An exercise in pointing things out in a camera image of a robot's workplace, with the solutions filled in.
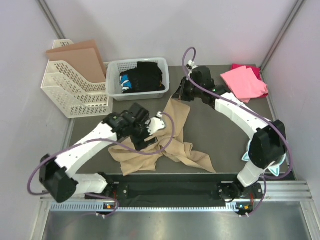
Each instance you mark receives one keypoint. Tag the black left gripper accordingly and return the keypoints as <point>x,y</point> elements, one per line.
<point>140,144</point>

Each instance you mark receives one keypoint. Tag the black t shirt in basket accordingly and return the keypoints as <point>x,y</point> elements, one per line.
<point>146,77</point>

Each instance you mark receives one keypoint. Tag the pink folded t shirt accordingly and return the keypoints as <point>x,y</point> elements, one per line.
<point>230,79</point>

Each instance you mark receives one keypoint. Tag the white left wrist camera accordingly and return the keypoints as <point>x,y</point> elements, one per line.
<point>155,124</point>

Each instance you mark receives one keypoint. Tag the magenta folded t shirt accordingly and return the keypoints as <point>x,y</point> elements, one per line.
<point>250,84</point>

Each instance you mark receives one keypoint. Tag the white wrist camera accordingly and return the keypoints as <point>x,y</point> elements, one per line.
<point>190,66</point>
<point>155,124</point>

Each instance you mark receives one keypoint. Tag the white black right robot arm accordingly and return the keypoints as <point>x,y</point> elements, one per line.
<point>266,145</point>

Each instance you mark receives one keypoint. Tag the grey slotted cable duct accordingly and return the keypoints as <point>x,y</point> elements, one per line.
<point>106,207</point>

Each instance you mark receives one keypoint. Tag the white plastic laundry basket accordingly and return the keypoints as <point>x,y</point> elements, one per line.
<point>113,87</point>

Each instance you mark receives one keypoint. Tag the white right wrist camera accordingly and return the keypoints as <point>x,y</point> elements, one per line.
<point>190,66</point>

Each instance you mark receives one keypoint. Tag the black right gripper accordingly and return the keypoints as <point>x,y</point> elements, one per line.
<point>180,93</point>

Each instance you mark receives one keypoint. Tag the teal cat ear headphones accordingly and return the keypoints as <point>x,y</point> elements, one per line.
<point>273,168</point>

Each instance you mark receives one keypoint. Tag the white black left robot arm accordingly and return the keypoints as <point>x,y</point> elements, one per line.
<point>59,174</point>

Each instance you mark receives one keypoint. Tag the blue white t shirt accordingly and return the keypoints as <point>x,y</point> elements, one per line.
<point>125,83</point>

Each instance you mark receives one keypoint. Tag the white mesh file organizer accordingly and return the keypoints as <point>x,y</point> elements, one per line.
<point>74,96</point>

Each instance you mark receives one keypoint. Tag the beige t shirt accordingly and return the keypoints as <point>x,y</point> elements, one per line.
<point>170,143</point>

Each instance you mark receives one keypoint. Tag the brown paper folder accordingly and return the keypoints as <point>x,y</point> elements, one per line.
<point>84,57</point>

